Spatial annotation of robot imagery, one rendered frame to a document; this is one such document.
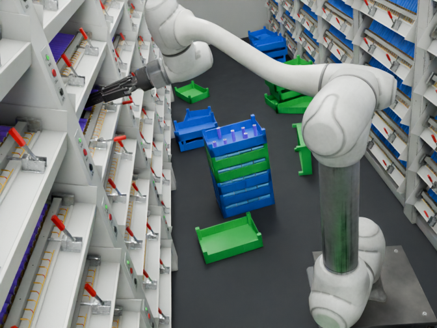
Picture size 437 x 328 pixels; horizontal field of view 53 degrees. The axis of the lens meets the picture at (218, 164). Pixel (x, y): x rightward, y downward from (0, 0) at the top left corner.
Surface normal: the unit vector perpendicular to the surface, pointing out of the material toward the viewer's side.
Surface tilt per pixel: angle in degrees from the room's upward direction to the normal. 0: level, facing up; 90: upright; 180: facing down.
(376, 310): 4
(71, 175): 90
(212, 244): 0
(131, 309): 90
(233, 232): 0
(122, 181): 20
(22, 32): 90
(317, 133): 85
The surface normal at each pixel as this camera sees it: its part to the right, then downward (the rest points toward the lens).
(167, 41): -0.31, 0.83
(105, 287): 0.18, -0.85
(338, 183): -0.20, 0.56
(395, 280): -0.11, -0.82
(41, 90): 0.10, 0.52
